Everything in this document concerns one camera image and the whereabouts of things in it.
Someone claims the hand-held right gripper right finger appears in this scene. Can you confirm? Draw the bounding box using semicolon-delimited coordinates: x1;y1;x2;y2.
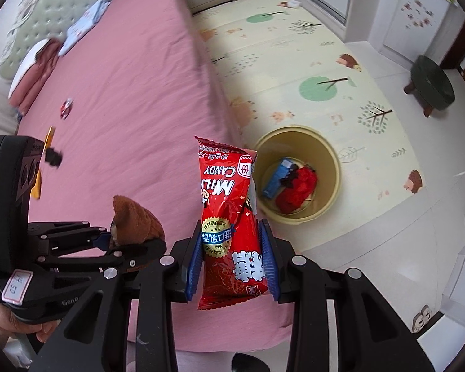
258;219;438;372

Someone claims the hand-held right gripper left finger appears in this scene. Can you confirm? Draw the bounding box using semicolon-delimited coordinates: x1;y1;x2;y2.
29;220;202;372

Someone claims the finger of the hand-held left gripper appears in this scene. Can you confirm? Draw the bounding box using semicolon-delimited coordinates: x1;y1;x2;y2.
42;239;167;277
28;220;115;258

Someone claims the brown ribbed sock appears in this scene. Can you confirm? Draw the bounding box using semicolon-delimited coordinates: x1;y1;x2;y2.
110;196;165;246

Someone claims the red candy packet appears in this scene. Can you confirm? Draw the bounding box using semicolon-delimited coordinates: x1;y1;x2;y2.
194;136;270;311

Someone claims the red cloth bag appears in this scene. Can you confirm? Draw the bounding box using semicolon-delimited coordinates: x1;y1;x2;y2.
276;188;312;215

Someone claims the blue box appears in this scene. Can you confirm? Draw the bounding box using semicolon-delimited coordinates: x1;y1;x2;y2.
263;157;300;201

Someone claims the red plastic bag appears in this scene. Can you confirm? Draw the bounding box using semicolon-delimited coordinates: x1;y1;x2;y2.
290;166;318;198

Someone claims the yellow waste bin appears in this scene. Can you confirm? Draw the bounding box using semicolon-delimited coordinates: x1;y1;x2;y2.
252;126;342;223

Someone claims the person's left hand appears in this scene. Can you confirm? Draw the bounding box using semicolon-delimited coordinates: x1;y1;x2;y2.
0;302;60;343

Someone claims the dark brown balled sock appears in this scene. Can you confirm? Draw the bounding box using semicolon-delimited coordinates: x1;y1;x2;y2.
42;148;63;169

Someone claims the amber bottle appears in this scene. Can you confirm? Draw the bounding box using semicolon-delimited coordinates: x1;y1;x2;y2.
43;126;57;152

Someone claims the white pillow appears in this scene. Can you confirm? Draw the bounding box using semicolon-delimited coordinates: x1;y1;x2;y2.
8;44;43;99

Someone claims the pink folded quilt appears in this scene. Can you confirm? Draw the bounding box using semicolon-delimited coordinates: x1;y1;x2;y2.
8;39;63;115

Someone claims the green tufted headboard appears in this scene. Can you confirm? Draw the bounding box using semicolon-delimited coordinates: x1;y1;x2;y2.
0;0;113;82

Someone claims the blue folded blanket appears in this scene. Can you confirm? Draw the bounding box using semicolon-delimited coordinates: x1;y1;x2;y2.
58;0;111;57

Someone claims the cream printed play mat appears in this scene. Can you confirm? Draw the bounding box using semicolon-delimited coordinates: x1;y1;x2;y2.
192;0;427;276

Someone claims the green round stool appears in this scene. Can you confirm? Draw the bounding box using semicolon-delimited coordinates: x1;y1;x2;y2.
403;55;456;117

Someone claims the white cabinet with stickers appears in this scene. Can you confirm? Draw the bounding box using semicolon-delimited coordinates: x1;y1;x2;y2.
383;0;462;64

